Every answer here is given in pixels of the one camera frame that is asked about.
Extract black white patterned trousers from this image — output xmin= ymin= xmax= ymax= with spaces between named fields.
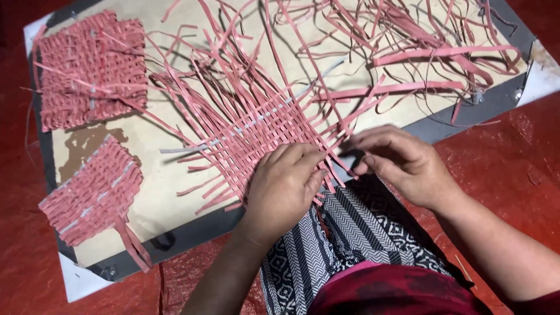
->
xmin=259 ymin=175 xmax=475 ymax=315

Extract person's left hand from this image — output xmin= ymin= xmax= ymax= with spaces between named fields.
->
xmin=238 ymin=143 xmax=329 ymax=246

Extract heap of loose pink strips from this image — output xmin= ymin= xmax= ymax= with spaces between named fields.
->
xmin=273 ymin=0 xmax=523 ymax=127

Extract large pink woven mat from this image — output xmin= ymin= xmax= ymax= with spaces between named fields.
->
xmin=31 ymin=10 xmax=148 ymax=133

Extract unfinished pink strip weave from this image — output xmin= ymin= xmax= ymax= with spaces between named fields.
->
xmin=146 ymin=0 xmax=388 ymax=216

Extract beige grey-edged work board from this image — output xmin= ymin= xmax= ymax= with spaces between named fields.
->
xmin=23 ymin=0 xmax=560 ymax=303

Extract person's right hand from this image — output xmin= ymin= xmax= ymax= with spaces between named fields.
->
xmin=349 ymin=125 xmax=466 ymax=211

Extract maroon shirt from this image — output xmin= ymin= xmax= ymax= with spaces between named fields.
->
xmin=306 ymin=261 xmax=495 ymax=315

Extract thin wooden stick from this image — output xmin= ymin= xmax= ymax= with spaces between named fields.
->
xmin=454 ymin=255 xmax=476 ymax=286

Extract small pink white woven mat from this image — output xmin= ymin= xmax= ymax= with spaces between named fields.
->
xmin=38 ymin=135 xmax=154 ymax=273

